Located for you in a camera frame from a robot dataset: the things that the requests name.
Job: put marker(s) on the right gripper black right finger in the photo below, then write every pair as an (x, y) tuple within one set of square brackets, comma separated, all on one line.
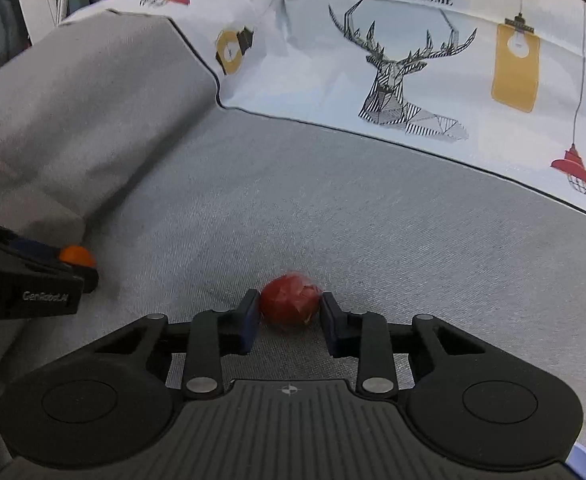
[(427, 341)]

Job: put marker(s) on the orange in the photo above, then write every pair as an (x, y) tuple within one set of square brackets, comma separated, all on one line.
[(77, 256)]

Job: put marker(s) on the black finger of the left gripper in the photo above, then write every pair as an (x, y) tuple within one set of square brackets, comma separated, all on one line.
[(43, 253)]

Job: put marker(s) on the red fruit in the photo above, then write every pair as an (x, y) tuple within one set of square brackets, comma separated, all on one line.
[(290, 302)]

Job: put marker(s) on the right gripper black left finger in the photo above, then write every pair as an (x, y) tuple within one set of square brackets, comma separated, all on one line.
[(151, 342)]

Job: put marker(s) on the grey printed sofa cover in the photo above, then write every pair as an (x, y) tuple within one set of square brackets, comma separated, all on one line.
[(408, 156)]

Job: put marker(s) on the light blue plate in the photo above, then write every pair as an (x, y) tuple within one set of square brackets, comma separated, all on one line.
[(577, 460)]

